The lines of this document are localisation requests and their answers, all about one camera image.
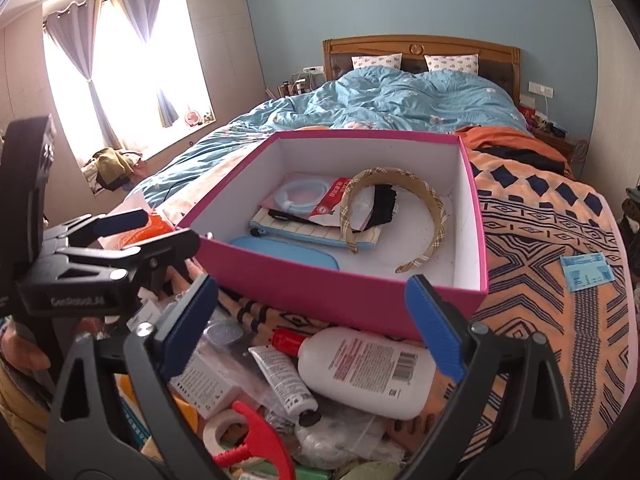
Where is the clear plastic bag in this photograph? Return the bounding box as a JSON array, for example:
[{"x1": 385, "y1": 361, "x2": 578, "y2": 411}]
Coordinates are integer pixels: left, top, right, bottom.
[{"x1": 295, "y1": 412, "x2": 406, "y2": 468}]

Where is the pink cardboard box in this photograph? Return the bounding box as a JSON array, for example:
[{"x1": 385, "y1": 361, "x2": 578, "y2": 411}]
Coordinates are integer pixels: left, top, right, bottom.
[{"x1": 176, "y1": 129, "x2": 490, "y2": 343}]

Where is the black clothing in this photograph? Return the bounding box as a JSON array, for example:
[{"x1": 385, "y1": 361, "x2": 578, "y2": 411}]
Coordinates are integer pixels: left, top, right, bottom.
[{"x1": 480, "y1": 145, "x2": 576, "y2": 178}]

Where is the bright window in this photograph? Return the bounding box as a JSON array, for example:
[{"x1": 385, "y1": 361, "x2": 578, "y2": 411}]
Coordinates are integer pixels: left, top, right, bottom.
[{"x1": 42, "y1": 0, "x2": 213, "y2": 168}]

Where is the orange patterned blanket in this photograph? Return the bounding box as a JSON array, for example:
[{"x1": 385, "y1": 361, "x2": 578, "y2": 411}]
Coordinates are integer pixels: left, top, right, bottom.
[{"x1": 120, "y1": 125, "x2": 636, "y2": 480}]

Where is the purple curtain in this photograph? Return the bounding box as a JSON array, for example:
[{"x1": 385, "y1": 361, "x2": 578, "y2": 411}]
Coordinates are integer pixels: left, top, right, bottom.
[
  {"x1": 42, "y1": 0, "x2": 121, "y2": 148},
  {"x1": 112, "y1": 0, "x2": 180, "y2": 128}
]

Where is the cluttered wooden nightstand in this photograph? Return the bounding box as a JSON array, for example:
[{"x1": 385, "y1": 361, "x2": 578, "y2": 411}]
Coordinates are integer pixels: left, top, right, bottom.
[{"x1": 517, "y1": 102, "x2": 576, "y2": 161}]

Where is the brown plush toy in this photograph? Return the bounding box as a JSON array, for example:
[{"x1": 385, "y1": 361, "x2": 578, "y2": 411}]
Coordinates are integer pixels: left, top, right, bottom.
[{"x1": 620, "y1": 187, "x2": 640, "y2": 241}]

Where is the red and white plastic bag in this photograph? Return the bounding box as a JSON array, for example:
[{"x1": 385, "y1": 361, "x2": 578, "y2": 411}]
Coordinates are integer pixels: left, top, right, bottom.
[{"x1": 259, "y1": 172, "x2": 366, "y2": 228}]

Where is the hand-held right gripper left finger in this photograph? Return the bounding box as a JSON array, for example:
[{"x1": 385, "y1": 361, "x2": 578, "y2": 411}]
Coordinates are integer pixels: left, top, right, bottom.
[{"x1": 45, "y1": 274, "x2": 221, "y2": 480}]

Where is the orange tissue pack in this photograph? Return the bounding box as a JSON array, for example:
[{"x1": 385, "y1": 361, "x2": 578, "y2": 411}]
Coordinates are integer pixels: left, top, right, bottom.
[{"x1": 145, "y1": 212, "x2": 176, "y2": 236}]

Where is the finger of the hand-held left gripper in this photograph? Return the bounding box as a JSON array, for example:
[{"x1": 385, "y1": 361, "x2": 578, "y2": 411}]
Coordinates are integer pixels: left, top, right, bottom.
[
  {"x1": 65, "y1": 228, "x2": 202, "y2": 293},
  {"x1": 42, "y1": 208, "x2": 150, "y2": 251}
]

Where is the white tube black cap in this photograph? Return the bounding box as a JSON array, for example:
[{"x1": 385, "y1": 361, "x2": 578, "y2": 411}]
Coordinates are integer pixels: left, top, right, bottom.
[{"x1": 248, "y1": 345, "x2": 323, "y2": 426}]

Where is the white tape roll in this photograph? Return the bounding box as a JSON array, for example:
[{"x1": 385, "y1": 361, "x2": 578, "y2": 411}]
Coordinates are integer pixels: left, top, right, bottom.
[{"x1": 202, "y1": 408, "x2": 251, "y2": 453}]

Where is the orange cloth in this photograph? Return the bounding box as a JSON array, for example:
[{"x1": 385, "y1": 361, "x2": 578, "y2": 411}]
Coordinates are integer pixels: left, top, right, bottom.
[{"x1": 452, "y1": 125, "x2": 571, "y2": 161}]

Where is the round wire hoop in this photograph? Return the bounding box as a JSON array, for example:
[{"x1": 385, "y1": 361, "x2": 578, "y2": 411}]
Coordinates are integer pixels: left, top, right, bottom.
[{"x1": 570, "y1": 137, "x2": 593, "y2": 166}]

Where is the clear round container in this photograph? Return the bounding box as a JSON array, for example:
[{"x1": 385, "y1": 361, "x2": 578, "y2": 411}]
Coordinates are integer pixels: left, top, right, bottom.
[{"x1": 202, "y1": 320, "x2": 246, "y2": 348}]

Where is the plaid headband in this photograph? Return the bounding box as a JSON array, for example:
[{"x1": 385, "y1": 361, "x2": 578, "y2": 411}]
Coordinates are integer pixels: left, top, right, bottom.
[{"x1": 339, "y1": 167, "x2": 448, "y2": 275}]

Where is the light blue cable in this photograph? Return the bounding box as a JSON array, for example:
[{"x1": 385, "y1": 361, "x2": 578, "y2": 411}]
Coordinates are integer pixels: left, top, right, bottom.
[{"x1": 277, "y1": 178, "x2": 333, "y2": 213}]

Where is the yellow striped fabric pouch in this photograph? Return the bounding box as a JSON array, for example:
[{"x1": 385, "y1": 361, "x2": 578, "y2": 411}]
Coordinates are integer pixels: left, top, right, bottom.
[{"x1": 249, "y1": 207, "x2": 383, "y2": 251}]

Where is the blue floral duvet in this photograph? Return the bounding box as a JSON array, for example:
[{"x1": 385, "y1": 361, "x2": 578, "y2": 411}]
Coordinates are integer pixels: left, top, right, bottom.
[{"x1": 125, "y1": 66, "x2": 528, "y2": 208}]

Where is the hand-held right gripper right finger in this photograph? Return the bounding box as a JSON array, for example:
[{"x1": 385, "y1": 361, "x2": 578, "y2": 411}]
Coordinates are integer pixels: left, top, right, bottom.
[{"x1": 397, "y1": 275, "x2": 576, "y2": 480}]

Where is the white and orange box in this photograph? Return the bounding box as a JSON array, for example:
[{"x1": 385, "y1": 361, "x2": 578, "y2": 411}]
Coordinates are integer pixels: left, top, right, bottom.
[{"x1": 167, "y1": 347, "x2": 243, "y2": 418}]

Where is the cluttered bedside table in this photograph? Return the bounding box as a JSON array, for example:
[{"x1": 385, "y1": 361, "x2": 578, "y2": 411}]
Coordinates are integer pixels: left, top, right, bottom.
[{"x1": 265, "y1": 74, "x2": 326, "y2": 101}]

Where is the person's left hand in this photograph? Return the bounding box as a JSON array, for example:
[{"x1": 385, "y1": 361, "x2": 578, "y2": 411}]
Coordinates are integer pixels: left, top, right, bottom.
[{"x1": 0, "y1": 330, "x2": 53, "y2": 373}]

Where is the pile of clothes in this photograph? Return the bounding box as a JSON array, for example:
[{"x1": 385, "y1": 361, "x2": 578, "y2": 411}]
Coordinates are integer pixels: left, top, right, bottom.
[{"x1": 80, "y1": 147, "x2": 148, "y2": 193}]

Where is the white lotion bottle red cap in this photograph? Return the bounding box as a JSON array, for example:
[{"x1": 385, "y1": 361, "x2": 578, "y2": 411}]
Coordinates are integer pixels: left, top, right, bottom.
[{"x1": 272, "y1": 326, "x2": 438, "y2": 421}]

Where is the white patterned pillow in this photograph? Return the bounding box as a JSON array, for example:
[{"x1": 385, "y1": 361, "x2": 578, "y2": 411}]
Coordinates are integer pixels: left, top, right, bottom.
[
  {"x1": 425, "y1": 55, "x2": 481, "y2": 75},
  {"x1": 351, "y1": 53, "x2": 403, "y2": 72}
]

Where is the red plastic toy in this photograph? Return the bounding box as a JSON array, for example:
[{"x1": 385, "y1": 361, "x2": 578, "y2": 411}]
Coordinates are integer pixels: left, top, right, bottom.
[{"x1": 212, "y1": 401, "x2": 297, "y2": 480}]

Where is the light blue oval case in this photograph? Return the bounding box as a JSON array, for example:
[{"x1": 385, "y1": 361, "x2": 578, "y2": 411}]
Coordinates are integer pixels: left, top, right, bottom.
[{"x1": 230, "y1": 235, "x2": 341, "y2": 271}]

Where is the wooden headboard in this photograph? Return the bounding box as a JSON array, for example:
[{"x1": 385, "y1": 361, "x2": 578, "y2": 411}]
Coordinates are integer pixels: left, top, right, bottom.
[{"x1": 322, "y1": 35, "x2": 522, "y2": 101}]

